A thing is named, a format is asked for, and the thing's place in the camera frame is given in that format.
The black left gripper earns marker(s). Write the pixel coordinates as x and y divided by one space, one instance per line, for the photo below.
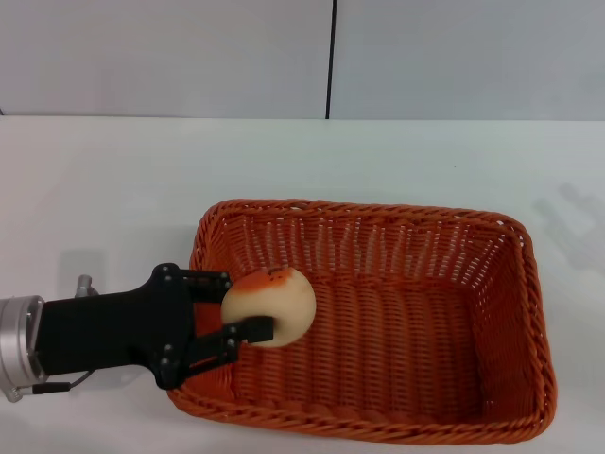
118 328

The round bun with orange top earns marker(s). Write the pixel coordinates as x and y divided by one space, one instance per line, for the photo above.
279 302

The orange woven plastic basket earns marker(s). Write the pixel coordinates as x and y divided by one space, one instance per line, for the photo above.
406 331

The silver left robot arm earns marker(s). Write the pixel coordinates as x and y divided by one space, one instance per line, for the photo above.
19 338

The black vertical wall strip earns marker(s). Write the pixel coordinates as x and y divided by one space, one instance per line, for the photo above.
329 57

